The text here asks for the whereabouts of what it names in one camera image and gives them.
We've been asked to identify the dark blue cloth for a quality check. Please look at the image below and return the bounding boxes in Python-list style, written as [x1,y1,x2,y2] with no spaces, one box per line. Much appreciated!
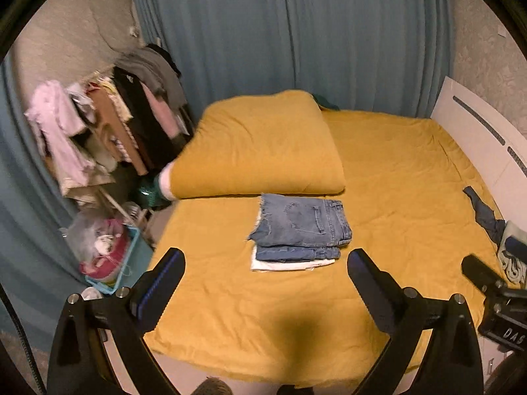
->
[463,185,507,242]

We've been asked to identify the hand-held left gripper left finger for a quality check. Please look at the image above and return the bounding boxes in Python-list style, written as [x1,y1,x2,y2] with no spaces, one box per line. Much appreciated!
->
[46,248,186,395]

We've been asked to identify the teal pleated curtain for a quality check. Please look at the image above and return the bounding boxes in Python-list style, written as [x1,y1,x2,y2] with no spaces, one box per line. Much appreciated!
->
[129,0,458,121]

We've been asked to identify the light pink hanging garment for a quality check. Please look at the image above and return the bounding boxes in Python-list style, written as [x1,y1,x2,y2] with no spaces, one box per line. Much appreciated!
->
[149,90,182,139]

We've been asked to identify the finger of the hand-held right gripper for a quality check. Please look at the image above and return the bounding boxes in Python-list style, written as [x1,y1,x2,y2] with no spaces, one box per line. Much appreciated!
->
[461,255,510,293]

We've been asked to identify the patterned pale cloth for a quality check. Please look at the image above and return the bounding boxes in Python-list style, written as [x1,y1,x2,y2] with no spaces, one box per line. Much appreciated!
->
[496,220,527,287]

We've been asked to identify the yellow bed blanket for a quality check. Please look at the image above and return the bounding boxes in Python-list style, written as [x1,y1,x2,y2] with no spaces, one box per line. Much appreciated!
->
[142,109,510,384]

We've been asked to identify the yellow pillow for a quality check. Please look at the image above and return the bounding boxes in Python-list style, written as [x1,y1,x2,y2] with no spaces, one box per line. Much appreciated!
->
[158,90,347,202]

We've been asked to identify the white bed headboard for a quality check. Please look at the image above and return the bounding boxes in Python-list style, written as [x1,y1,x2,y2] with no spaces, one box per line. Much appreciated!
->
[430,76,527,232]

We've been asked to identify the folded blue denim pants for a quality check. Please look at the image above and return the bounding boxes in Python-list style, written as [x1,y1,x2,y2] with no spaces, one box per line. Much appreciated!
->
[247,193,354,262]

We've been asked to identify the green shiny bag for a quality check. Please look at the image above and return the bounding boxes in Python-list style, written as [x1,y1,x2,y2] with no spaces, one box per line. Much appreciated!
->
[137,174,176,211]

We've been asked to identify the black hanging garment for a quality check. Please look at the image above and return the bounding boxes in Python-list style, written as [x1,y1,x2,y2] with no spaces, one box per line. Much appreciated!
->
[113,66,179,170]

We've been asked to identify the clear plastic bag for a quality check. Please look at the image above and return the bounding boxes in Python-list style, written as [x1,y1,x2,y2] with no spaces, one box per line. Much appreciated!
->
[65,209,108,265]

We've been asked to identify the light blue plastic basket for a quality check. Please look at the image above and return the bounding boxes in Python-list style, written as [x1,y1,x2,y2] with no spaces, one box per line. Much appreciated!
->
[84,225,143,296]

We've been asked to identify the dark green cloth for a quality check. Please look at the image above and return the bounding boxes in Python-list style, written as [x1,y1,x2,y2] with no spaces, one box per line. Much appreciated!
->
[311,92,341,112]

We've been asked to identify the pink cloth bundle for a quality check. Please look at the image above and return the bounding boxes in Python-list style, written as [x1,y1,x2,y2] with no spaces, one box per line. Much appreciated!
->
[80,218,128,281]

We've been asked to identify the rack of hanging clothes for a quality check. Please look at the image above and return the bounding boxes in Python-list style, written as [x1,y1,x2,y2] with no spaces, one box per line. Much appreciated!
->
[0,61,154,352]

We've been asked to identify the grey hanging garment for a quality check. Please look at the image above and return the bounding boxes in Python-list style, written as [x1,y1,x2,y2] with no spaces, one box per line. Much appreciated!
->
[117,47,188,108]

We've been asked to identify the brown hanging garment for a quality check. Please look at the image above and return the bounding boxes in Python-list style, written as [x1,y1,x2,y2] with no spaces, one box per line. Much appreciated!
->
[88,86,149,176]

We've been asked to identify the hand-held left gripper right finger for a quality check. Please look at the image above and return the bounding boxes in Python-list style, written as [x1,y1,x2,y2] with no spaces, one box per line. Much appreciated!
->
[347,248,485,395]

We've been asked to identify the black cable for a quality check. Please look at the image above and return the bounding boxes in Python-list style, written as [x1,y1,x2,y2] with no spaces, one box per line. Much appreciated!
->
[0,283,47,395]

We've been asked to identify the folded white pants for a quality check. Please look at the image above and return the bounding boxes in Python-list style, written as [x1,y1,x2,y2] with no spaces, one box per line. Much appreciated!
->
[251,206,337,273]

